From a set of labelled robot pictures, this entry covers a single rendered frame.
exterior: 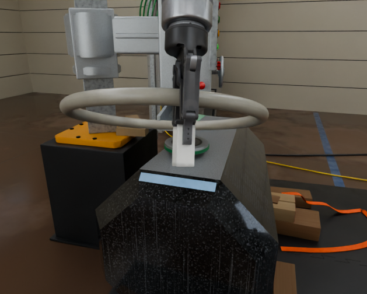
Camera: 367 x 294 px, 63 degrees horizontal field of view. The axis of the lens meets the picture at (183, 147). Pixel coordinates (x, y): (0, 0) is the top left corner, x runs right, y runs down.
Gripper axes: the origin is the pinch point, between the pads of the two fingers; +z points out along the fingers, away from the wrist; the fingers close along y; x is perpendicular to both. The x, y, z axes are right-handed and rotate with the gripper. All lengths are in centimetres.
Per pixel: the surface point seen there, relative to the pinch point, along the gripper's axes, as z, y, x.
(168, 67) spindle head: -36, 72, -7
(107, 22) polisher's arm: -79, 131, 23
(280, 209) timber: 35, 153, -103
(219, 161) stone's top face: 2, 82, -33
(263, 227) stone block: 28, 64, -46
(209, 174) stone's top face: 7, 70, -25
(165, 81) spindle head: -31, 75, -6
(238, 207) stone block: 20, 64, -35
